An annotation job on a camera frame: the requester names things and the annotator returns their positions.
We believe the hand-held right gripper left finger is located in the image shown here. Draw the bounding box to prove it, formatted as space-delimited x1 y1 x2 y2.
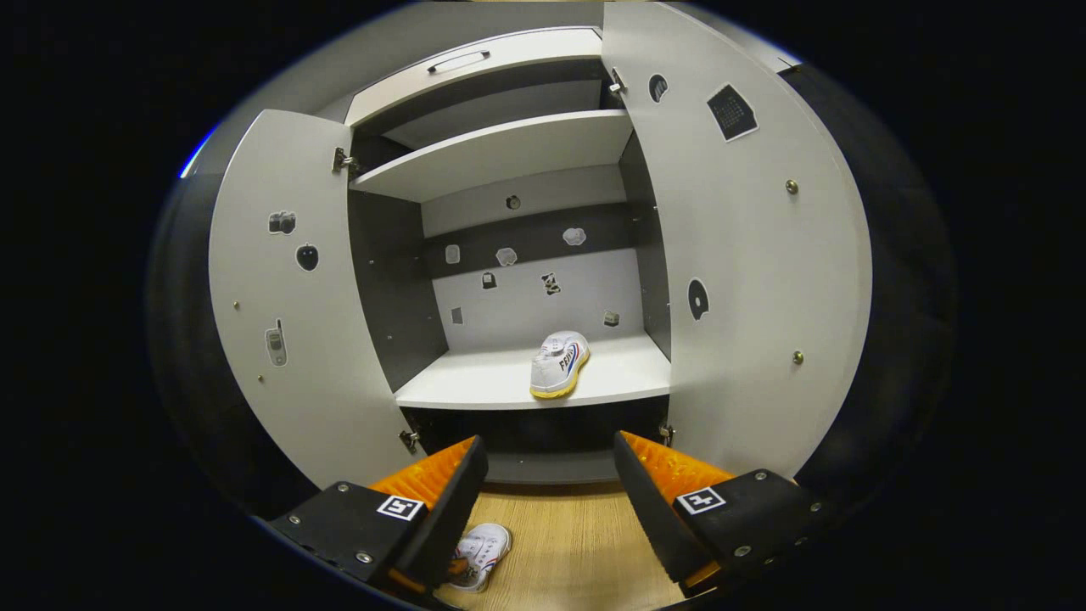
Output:
265 435 490 605

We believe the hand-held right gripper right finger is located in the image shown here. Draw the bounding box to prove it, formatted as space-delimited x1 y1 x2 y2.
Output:
613 430 837 599

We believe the white sneaker shoe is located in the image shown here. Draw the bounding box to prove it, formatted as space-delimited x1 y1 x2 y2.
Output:
530 331 592 401
441 523 513 593

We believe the white shoe cabinet door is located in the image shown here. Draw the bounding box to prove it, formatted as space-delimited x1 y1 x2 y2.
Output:
601 0 874 481
208 109 418 491

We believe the white shoe cabinet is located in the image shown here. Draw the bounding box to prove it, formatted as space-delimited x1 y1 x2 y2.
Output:
208 0 874 491

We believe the white cabinet shelf board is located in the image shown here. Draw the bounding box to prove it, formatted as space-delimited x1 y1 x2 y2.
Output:
395 333 673 412
350 109 635 203

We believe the white cabinet drawer front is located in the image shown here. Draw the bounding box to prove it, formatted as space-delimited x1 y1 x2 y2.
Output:
344 27 605 128

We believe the black backdrop cloth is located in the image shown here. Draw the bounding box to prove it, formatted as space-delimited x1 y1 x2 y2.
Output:
146 64 960 520

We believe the black drawer handle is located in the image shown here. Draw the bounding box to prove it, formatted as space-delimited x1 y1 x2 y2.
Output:
427 50 492 75

